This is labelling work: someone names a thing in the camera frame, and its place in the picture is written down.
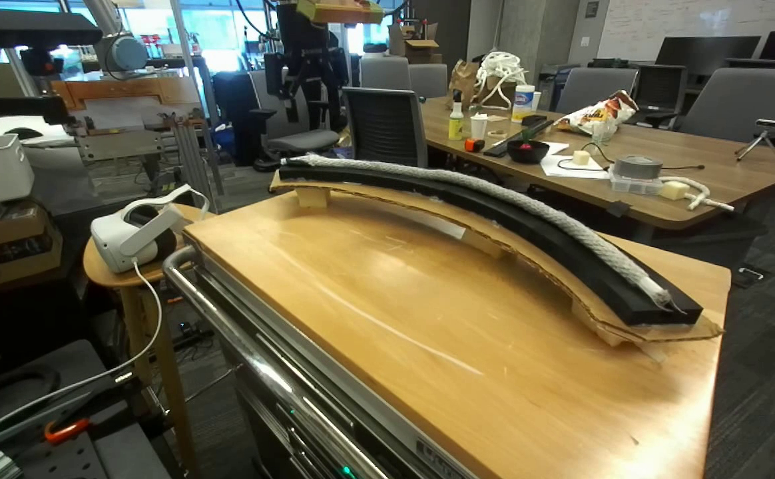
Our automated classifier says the white VR headset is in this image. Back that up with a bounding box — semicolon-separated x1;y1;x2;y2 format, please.
88;182;214;277

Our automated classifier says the white headset cable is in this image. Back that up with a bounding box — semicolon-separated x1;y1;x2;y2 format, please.
0;257;168;452

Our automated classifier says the grey padded office chair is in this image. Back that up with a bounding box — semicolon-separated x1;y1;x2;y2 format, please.
553;63;642;117

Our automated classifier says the dark mesh office chair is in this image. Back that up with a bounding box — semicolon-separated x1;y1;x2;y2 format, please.
340;84;431;169

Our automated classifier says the green glue bottle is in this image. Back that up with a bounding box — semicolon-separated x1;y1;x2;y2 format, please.
445;98;469;144

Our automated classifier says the large grey office chair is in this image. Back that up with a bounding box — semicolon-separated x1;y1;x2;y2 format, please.
677;67;775;145

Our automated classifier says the curved cardboard base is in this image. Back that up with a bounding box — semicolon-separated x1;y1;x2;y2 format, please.
266;169;726;351

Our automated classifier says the black wheeled chair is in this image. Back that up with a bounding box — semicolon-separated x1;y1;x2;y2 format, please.
210;68;340;168

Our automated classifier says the black curved cable band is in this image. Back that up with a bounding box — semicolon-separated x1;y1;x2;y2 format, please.
276;157;705;330

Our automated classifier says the white braided rope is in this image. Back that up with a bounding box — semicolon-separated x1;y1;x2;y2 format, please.
283;152;680;310

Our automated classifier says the long wooden office table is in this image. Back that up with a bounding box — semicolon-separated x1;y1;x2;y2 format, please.
420;92;775;236

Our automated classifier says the white rope bundle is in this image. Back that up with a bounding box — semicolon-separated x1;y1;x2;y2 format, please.
473;48;529;108

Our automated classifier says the round wooden stool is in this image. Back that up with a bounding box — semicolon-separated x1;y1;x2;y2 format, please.
80;202;215;479

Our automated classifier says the long black bar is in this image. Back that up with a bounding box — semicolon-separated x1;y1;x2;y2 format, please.
479;117;553;162

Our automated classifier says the chip bag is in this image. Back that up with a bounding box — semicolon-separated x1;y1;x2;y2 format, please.
553;87;642;145

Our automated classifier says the small white cup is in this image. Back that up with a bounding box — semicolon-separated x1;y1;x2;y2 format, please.
469;112;492;144

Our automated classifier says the grey tape roll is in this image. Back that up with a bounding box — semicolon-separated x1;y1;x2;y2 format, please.
613;154;666;180

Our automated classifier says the white canister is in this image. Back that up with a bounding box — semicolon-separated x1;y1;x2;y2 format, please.
509;83;540;125

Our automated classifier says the small tabletop tripod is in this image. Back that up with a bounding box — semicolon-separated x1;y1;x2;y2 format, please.
732;117;775;164

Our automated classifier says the orange clamp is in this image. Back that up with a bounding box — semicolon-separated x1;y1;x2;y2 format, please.
42;416;94;447

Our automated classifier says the black bowl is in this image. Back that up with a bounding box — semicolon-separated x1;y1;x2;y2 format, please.
505;134;552;168

